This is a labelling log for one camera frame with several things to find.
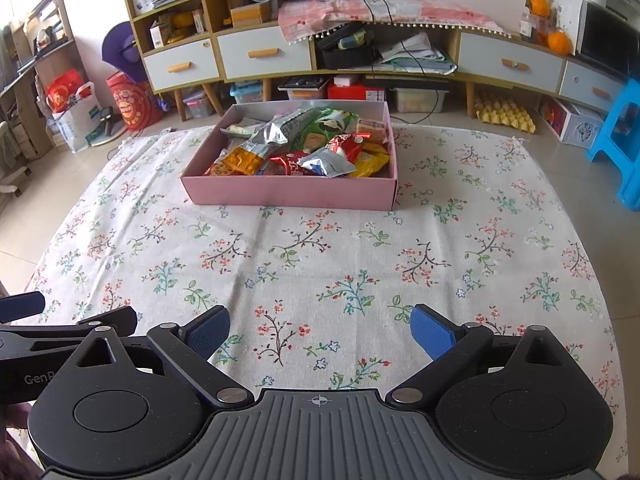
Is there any red gift bag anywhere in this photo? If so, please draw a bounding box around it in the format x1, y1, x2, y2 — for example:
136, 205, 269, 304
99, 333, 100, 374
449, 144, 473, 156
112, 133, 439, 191
46, 69, 88, 113

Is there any yellow fruit bag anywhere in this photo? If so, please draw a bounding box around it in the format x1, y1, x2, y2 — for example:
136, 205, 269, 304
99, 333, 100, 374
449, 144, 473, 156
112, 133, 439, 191
169, 11, 195, 43

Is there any blue plastic stool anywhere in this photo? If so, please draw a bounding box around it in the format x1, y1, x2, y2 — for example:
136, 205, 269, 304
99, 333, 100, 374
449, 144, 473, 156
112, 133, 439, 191
586, 80, 640, 206

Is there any red printed bucket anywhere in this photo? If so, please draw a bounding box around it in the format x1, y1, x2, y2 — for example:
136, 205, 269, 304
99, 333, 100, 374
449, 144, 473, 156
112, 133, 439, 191
106, 71, 163, 132

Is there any black metal rack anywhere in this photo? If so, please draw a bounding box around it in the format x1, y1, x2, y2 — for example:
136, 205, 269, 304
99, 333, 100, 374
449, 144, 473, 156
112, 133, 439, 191
0, 0, 76, 161

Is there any green chips packet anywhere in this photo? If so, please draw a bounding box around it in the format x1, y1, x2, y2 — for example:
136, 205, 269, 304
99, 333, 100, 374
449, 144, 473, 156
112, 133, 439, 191
300, 107, 358, 153

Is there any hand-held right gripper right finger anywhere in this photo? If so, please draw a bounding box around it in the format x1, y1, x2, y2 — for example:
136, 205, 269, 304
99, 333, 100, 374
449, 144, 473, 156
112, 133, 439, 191
385, 304, 563, 405

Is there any white shopping bag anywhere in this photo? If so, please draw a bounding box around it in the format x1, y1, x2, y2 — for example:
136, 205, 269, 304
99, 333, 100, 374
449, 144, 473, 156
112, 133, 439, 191
50, 81, 108, 155

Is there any floral tablecloth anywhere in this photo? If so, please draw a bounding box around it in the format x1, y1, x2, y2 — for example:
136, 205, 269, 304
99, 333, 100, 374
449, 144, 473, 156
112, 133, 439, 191
10, 122, 628, 476

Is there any dark orange snack packet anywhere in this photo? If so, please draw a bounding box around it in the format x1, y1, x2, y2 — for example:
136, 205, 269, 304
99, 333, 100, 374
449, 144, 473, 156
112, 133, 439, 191
219, 141, 267, 176

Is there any purple hat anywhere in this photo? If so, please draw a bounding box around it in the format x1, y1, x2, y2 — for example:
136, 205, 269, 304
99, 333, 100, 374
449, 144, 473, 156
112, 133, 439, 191
100, 21, 146, 83

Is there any person's left hand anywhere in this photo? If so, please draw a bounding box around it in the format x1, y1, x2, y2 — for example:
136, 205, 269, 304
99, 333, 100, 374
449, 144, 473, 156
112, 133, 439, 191
0, 404, 43, 480

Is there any clear box with black lid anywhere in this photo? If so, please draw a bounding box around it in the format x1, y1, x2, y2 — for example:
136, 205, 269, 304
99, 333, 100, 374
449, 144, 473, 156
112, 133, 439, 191
277, 76, 329, 102

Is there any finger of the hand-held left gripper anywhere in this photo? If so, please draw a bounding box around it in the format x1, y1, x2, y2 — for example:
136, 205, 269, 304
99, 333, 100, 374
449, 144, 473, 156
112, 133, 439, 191
0, 291, 47, 324
0, 306, 137, 361

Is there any white drawer with orange handle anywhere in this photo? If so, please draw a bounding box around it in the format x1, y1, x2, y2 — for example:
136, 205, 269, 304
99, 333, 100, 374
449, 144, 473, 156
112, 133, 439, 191
216, 25, 313, 81
142, 39, 221, 93
457, 31, 566, 95

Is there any pink nougat packet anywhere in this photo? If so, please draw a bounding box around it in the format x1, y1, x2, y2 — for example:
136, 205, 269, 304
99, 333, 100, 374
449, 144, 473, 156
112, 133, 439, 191
356, 119, 388, 140

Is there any wooden cabinet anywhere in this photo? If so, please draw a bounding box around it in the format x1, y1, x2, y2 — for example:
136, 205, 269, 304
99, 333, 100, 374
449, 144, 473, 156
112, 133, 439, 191
121, 0, 628, 121

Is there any flat red box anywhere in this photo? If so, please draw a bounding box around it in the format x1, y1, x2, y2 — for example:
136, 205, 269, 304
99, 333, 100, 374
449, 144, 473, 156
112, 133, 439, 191
327, 84, 387, 104

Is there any white roll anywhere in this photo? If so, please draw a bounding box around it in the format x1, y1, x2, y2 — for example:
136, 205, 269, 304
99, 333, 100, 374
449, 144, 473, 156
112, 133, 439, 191
220, 122, 261, 138

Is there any red snack packet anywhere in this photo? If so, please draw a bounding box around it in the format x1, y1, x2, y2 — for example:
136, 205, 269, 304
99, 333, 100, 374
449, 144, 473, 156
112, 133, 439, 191
326, 132, 370, 165

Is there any long silver grey snack packet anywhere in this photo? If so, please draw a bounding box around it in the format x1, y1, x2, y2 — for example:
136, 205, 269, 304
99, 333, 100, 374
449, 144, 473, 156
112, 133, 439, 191
248, 110, 313, 158

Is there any yellow egg tray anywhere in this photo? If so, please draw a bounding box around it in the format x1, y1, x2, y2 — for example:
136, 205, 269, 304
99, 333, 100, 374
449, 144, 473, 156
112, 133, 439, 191
475, 91, 537, 134

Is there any black bag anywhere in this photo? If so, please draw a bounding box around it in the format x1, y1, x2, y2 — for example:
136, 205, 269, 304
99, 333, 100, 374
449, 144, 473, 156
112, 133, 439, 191
316, 22, 377, 70

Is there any pink cloth runner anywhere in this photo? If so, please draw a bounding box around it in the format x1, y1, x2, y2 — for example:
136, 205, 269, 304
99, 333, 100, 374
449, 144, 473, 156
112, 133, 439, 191
277, 0, 513, 43

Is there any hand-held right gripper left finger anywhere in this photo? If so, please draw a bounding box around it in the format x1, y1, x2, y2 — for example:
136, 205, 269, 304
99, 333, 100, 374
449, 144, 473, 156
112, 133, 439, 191
75, 305, 253, 407

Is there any black microwave oven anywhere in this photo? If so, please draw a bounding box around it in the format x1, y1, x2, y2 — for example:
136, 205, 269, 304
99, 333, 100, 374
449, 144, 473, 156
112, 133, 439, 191
575, 0, 640, 81

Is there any clear storage box blue lid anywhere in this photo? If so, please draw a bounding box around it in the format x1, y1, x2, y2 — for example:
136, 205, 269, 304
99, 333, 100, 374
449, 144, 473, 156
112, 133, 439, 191
229, 82, 266, 106

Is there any white printed box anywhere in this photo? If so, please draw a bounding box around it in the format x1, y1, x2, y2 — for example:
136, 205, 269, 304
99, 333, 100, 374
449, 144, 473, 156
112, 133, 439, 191
560, 100, 606, 148

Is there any loose pile of papers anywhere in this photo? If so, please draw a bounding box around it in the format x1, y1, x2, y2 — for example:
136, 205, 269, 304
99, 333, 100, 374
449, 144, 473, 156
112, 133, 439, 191
377, 32, 458, 75

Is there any pink cardboard box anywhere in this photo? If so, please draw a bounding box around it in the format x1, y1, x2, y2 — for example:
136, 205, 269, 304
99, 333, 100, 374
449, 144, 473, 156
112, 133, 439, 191
180, 100, 399, 212

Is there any brown cardboard box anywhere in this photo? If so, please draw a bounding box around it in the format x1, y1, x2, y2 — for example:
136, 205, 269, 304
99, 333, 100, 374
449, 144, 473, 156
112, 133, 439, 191
230, 2, 273, 28

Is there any black phone stand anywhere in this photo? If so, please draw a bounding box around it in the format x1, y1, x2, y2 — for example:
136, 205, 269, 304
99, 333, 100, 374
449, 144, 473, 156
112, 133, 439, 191
89, 106, 128, 147

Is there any white clear storage box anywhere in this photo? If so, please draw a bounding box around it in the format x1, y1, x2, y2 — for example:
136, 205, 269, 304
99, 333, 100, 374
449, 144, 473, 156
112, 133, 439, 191
389, 86, 449, 114

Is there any small white drawer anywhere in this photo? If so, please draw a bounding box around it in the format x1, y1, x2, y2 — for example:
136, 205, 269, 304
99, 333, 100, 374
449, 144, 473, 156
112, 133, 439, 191
559, 60, 628, 113

